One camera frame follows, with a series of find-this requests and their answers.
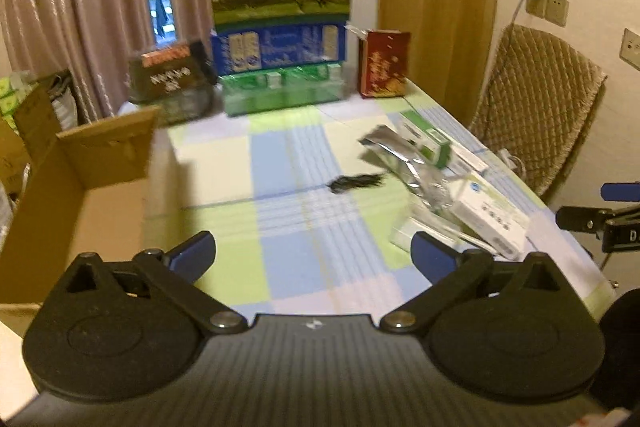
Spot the blue milk carton box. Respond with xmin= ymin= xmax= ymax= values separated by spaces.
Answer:
xmin=210 ymin=23 xmax=346 ymax=76

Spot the wall socket with plug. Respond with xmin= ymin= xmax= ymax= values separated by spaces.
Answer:
xmin=525 ymin=0 xmax=547 ymax=18

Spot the red gift box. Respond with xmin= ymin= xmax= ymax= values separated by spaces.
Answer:
xmin=358 ymin=30 xmax=411 ymax=98

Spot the clear-wrapped white box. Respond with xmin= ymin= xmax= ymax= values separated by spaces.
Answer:
xmin=388 ymin=215 xmax=498 ymax=256

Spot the black cable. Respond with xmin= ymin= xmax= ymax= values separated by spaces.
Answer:
xmin=325 ymin=172 xmax=385 ymax=195

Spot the white flat medicine box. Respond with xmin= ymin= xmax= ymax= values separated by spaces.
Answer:
xmin=446 ymin=141 xmax=488 ymax=176

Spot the black Honglu food container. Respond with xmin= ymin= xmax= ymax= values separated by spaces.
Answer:
xmin=128 ymin=40 xmax=218 ymax=124

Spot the green shrink-wrapped drink pack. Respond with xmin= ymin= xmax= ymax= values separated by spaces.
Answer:
xmin=220 ymin=63 xmax=345 ymax=117

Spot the white ointment box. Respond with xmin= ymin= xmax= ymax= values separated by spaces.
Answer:
xmin=449 ymin=172 xmax=529 ymax=261

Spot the silver foil pouch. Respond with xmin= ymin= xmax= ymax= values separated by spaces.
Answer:
xmin=359 ymin=124 xmax=452 ymax=211

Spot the checkered tablecloth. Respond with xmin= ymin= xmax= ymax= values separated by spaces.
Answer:
xmin=168 ymin=88 xmax=615 ymax=317

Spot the green medicine box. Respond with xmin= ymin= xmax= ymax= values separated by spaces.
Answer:
xmin=397 ymin=110 xmax=451 ymax=169

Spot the quilted olive chair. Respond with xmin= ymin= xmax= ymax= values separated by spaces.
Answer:
xmin=469 ymin=24 xmax=606 ymax=202

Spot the open cardboard box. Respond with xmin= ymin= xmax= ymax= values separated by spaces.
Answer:
xmin=1 ymin=107 xmax=170 ymax=336

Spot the brown cardboard boxes stack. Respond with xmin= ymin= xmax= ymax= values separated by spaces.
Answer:
xmin=1 ymin=69 xmax=78 ymax=199

